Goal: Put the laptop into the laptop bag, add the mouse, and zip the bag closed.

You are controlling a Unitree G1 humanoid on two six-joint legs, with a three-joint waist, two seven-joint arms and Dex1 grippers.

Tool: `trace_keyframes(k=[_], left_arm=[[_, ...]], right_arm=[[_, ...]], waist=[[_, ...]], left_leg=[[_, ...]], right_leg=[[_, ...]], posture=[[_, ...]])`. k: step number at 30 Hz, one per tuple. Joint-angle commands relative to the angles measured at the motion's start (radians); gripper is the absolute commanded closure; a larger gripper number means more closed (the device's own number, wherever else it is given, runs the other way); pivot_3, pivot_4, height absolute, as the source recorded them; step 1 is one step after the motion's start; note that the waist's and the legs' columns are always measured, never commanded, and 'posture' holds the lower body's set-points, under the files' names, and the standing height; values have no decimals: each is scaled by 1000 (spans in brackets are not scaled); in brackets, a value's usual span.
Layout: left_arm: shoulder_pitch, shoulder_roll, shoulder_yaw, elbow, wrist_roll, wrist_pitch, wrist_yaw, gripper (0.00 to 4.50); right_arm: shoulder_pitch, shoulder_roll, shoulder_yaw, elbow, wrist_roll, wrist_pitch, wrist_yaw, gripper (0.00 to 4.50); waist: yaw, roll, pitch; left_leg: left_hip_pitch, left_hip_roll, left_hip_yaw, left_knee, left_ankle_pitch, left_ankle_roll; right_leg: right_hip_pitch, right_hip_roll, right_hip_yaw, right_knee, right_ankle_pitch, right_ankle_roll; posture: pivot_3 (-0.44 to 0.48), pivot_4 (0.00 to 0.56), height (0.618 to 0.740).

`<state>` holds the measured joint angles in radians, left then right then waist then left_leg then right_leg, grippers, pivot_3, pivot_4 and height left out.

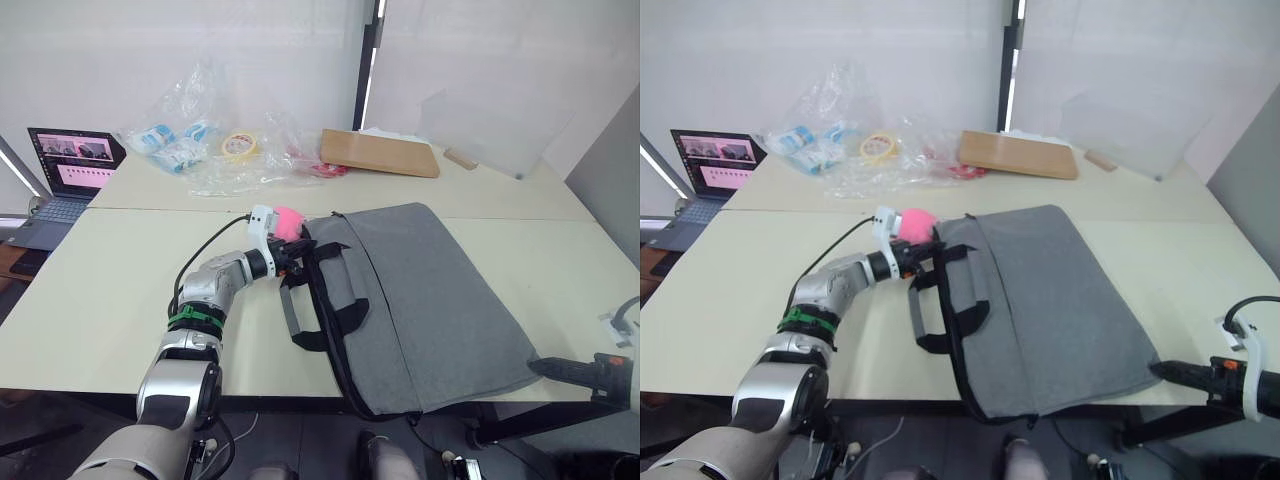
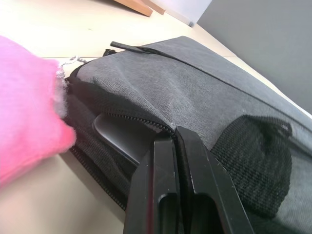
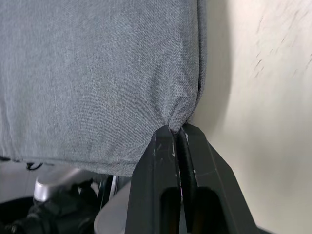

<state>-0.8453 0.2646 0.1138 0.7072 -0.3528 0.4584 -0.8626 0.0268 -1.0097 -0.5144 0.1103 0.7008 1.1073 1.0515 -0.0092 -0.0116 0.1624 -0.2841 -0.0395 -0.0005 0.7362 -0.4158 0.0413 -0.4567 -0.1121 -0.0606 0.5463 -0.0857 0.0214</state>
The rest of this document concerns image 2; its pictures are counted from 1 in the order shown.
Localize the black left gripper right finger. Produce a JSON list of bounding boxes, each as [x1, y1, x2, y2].
[[175, 126, 256, 234]]

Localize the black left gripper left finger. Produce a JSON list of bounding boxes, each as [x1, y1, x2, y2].
[[123, 139, 183, 234]]

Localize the grey fabric laptop bag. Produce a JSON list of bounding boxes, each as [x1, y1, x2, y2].
[[64, 36, 312, 234]]

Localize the pink plush mouse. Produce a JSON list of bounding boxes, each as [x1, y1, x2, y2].
[[0, 35, 86, 191]]

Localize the dark grey laptop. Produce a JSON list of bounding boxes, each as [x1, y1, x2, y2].
[[92, 114, 147, 164]]

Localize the white panel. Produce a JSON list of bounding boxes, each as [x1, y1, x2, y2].
[[165, 0, 208, 26]]

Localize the light wooden stand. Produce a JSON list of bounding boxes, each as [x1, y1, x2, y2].
[[113, 0, 167, 18]]

